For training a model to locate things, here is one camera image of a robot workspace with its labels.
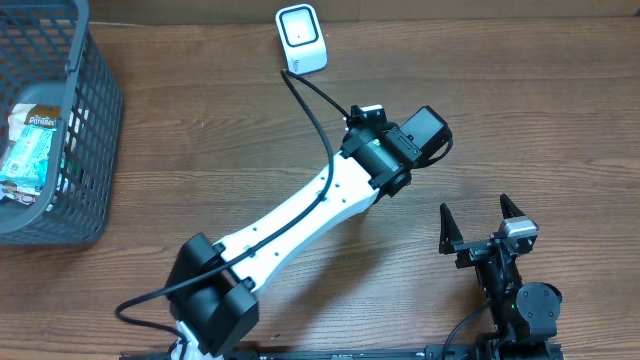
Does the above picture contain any grey plastic mesh basket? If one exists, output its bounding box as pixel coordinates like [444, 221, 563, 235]
[1, 0, 123, 245]

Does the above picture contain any teal white snack packet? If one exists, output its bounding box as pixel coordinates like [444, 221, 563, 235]
[1, 125, 55, 195]

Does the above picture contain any red white packet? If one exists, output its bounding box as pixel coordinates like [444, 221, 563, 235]
[1, 182, 39, 206]

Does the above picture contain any brown white snack packet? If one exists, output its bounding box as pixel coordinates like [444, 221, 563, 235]
[8, 104, 61, 142]

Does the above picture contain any white barcode scanner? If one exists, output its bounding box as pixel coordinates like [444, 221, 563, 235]
[275, 3, 328, 75]

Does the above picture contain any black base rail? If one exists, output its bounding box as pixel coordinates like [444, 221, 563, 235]
[119, 344, 565, 360]

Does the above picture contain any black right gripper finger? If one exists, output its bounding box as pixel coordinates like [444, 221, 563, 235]
[439, 203, 464, 254]
[499, 193, 525, 219]

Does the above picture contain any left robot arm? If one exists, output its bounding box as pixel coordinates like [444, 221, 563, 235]
[167, 105, 452, 359]

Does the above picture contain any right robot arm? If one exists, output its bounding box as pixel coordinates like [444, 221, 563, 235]
[439, 194, 564, 360]

